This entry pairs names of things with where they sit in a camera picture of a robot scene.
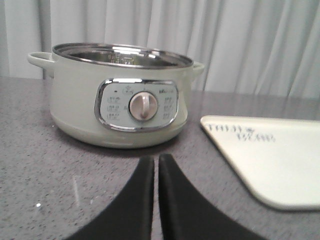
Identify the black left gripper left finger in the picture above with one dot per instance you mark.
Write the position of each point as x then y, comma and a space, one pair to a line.
129, 216

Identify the cream bear serving tray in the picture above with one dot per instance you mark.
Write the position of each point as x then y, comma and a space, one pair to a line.
277, 159

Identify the white pleated curtain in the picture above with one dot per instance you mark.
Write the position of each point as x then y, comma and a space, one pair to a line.
261, 47

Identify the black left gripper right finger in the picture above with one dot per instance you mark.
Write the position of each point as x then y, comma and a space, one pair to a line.
186, 215

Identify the pale green electric pot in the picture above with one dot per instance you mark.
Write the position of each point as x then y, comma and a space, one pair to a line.
118, 96

